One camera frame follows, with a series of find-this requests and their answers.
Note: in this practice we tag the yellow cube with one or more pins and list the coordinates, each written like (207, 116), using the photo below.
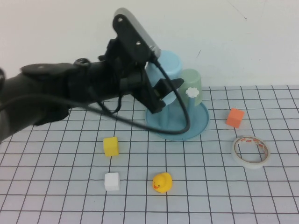
(111, 147)

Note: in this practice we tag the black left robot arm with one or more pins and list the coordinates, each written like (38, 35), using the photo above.
(46, 88)

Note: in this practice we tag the pale green plastic cup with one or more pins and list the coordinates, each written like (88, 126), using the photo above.
(196, 79)

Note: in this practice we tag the yellow rubber duck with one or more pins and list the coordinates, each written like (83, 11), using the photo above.
(163, 183)

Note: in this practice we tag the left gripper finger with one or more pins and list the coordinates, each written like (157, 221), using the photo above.
(151, 98)

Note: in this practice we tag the grid-patterned tablecloth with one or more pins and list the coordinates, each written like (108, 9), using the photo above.
(70, 186)

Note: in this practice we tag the light blue plastic cup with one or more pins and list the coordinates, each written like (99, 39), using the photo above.
(170, 63)

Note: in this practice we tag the white tape roll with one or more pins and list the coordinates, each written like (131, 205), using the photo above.
(236, 158)

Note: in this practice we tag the orange cube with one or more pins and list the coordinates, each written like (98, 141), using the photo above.
(234, 117)

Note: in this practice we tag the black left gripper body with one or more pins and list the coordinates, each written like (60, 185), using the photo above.
(128, 51)

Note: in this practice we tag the white cube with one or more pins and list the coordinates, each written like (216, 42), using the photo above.
(112, 182)

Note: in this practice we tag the blue cup stand with pegs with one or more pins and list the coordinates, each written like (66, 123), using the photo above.
(198, 126)

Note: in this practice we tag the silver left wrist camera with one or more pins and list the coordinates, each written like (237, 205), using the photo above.
(146, 35)

